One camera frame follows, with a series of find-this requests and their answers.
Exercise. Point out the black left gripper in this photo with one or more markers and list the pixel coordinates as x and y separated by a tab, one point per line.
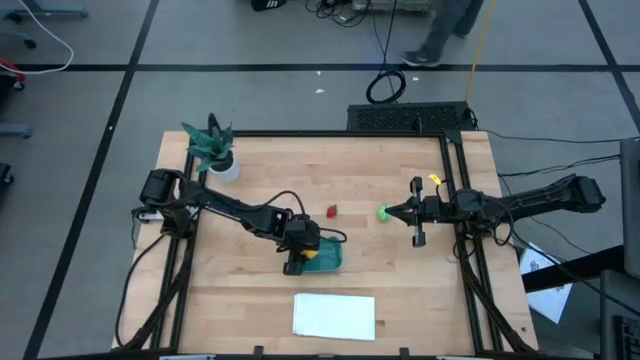
295	265

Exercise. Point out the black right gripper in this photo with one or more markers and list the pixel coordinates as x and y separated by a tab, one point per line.
437	210

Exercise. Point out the green lettuce head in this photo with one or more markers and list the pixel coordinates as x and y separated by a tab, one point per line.
382	215

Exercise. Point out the red strawberry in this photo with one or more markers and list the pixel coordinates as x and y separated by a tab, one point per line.
331	212

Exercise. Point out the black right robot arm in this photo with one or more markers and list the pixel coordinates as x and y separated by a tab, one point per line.
540	200

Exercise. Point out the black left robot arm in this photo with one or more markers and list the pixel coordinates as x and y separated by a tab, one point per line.
225	205

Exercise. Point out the teal plastic tupperware container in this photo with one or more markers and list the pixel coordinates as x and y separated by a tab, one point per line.
327	255

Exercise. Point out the yellow tag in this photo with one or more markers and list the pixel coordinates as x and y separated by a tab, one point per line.
434	178

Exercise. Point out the white folded cloth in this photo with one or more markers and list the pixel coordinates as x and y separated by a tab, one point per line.
334	316

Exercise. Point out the black perforated computer case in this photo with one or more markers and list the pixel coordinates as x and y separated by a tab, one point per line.
400	117

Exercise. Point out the white plant pot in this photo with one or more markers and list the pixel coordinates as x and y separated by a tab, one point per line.
230	172

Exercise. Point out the green leafy plant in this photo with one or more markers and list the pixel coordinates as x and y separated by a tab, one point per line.
212	147

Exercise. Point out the white printed paper sheet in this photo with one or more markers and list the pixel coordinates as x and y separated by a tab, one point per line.
547	300

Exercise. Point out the person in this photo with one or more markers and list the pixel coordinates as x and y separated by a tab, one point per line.
440	30

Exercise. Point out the silver equipment box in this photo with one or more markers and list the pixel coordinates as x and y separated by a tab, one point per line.
400	5

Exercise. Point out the dark side desk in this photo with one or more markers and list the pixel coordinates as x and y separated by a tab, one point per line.
617	295

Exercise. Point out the person's black shoe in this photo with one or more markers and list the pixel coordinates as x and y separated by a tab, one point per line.
267	4

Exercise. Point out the grey furniture leg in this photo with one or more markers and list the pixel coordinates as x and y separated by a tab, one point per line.
15	131
50	11

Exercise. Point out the red cart base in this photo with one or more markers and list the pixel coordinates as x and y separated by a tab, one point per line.
12	70

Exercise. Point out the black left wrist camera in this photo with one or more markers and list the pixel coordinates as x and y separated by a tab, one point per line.
309	234

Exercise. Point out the black metal table frame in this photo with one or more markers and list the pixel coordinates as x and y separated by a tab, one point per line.
340	133

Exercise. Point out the silver base bracket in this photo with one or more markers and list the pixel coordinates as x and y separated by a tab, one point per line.
150	216

